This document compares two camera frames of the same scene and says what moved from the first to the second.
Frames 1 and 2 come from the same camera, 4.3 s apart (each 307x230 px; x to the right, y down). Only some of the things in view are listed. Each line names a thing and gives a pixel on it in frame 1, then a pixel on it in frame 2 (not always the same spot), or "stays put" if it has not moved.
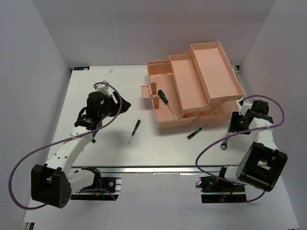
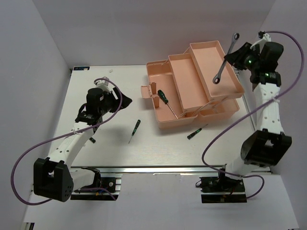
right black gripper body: [238, 123] → [251, 60]
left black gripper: [110, 99] stays put
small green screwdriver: [189, 136] stays put
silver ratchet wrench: [223, 145] → [216, 78]
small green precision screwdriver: [135, 129] stays put
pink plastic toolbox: [199, 84] stays put
